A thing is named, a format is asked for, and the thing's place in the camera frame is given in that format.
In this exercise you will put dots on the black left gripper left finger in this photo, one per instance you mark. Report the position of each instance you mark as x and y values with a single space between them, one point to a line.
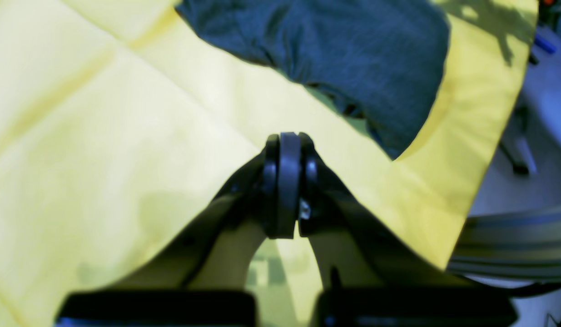
198 279

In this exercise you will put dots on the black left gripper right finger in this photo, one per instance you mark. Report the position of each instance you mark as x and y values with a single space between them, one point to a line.
370 278

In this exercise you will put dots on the dark grey long-sleeve T-shirt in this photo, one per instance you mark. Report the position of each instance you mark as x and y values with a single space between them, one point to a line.
381 61

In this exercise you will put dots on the yellow table cloth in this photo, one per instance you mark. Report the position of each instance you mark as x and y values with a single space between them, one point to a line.
118 125

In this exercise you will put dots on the grey aluminium table rail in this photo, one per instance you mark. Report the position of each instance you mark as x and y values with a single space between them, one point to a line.
524 246

